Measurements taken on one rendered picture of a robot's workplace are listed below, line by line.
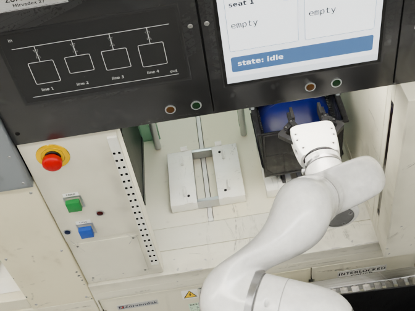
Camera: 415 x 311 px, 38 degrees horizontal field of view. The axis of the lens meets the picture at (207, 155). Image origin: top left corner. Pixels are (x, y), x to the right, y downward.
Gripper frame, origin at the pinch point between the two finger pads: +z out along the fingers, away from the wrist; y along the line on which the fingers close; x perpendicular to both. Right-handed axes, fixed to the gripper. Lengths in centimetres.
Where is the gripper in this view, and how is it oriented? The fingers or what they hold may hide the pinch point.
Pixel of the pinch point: (305, 113)
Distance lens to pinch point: 145.7
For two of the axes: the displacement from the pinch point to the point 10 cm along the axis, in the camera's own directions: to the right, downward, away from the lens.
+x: -1.3, -6.8, -7.2
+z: -1.1, -7.2, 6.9
